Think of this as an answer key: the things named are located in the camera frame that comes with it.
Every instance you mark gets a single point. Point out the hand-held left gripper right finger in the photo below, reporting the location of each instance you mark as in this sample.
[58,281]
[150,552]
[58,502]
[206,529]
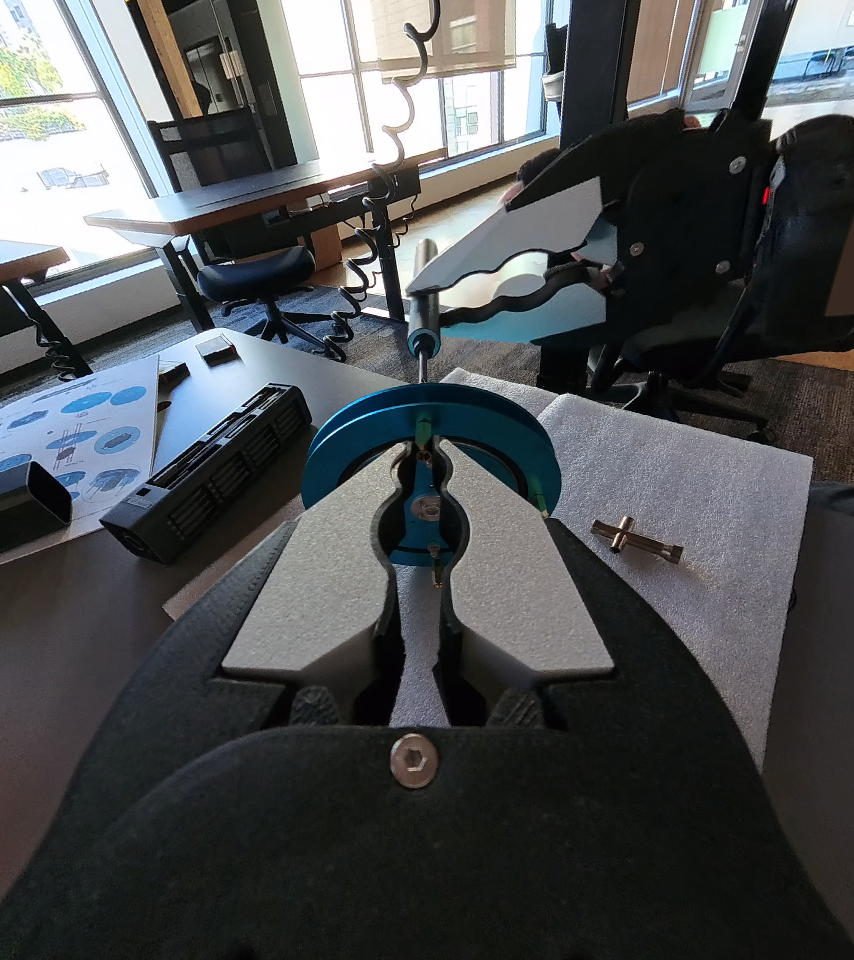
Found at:
[524,600]

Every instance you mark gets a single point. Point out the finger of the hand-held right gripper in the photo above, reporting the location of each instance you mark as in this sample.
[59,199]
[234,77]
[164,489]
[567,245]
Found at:
[562,311]
[524,225]

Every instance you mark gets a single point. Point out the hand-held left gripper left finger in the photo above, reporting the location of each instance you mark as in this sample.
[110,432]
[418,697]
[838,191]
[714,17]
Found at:
[307,600]

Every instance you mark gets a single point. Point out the black electric screwdriver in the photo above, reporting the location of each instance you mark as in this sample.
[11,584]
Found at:
[424,307]

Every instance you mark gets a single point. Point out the blue round metal turntable base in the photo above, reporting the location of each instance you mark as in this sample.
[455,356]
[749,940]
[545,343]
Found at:
[367,427]

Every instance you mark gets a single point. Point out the person's right hand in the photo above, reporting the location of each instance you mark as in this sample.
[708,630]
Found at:
[598,271]

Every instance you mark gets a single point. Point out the metal cross wrench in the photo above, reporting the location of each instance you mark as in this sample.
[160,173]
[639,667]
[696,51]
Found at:
[637,541]

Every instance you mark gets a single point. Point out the black office chair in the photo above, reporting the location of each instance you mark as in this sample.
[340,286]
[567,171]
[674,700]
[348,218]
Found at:
[697,360]
[258,277]

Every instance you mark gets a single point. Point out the black screwdriver bit case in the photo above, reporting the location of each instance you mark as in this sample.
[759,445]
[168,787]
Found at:
[209,472]

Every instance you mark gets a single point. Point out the white foam mat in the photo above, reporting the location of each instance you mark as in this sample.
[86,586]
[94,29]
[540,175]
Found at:
[697,510]

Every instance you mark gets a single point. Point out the small black box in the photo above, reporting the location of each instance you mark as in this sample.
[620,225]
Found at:
[217,349]

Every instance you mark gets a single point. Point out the white illustrated instruction sheet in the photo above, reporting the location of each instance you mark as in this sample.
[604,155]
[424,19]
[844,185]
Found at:
[29,427]

